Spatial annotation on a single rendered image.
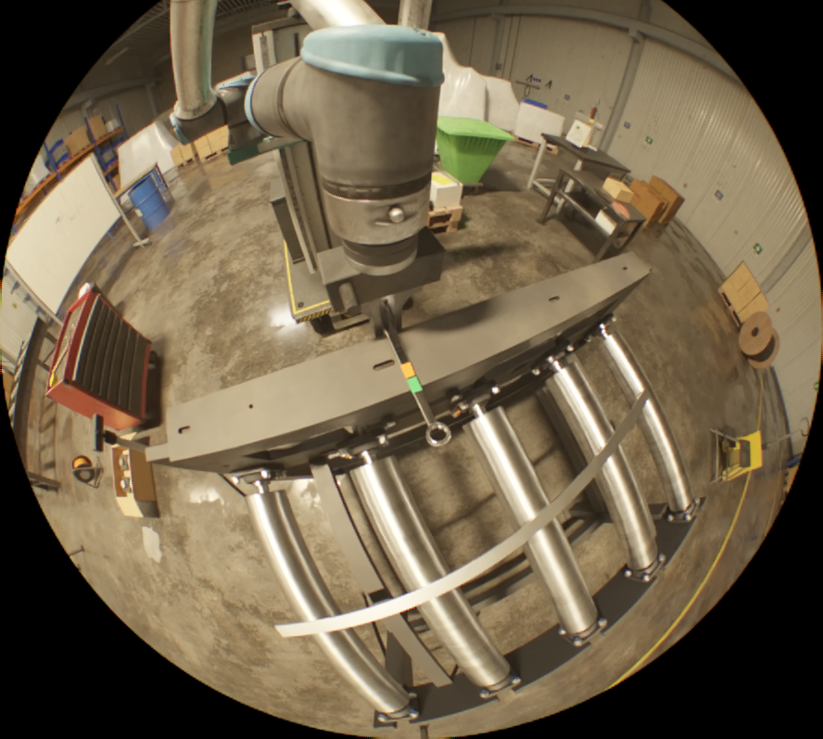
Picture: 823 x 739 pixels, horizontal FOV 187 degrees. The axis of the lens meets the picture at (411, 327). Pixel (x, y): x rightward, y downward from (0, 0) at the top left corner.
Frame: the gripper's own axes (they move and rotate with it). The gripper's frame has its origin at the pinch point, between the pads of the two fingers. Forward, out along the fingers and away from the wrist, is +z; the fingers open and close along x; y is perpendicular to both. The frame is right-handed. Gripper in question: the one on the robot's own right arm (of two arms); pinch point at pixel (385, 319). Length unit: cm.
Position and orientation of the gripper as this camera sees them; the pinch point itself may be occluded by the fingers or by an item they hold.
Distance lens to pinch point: 36.5
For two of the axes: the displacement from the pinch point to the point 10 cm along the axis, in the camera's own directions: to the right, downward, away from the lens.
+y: 3.9, 7.9, -4.6
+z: -0.4, 5.2, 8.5
